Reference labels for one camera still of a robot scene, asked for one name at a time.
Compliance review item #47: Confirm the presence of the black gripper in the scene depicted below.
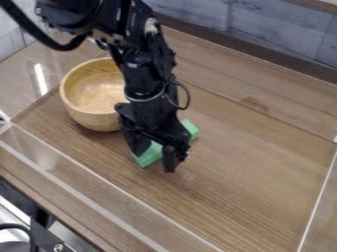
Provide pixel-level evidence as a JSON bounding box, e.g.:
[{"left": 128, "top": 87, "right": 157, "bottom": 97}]
[{"left": 116, "top": 92, "right": 192, "bottom": 173}]

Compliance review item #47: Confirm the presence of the green rectangular block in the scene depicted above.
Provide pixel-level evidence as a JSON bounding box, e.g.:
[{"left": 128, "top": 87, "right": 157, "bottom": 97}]
[{"left": 132, "top": 119, "right": 201, "bottom": 168}]

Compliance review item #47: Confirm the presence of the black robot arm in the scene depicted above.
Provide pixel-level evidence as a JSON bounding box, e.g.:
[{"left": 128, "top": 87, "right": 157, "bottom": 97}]
[{"left": 37, "top": 0, "right": 192, "bottom": 173}]

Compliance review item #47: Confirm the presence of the wooden bowl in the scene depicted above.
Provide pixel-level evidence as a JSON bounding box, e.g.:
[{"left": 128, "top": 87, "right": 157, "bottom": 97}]
[{"left": 59, "top": 57, "right": 128, "bottom": 132}]

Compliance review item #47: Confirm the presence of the black metal bracket with bolt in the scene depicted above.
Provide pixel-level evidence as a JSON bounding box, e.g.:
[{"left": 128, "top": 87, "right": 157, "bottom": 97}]
[{"left": 31, "top": 220, "right": 77, "bottom": 252}]

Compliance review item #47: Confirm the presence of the black cable bottom left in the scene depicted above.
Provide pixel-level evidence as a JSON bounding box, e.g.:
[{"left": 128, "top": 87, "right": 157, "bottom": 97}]
[{"left": 0, "top": 223, "right": 35, "bottom": 252}]

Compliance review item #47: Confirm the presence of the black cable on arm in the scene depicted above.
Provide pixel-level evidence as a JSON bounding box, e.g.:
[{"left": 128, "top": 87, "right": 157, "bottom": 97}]
[{"left": 0, "top": 0, "right": 91, "bottom": 52}]

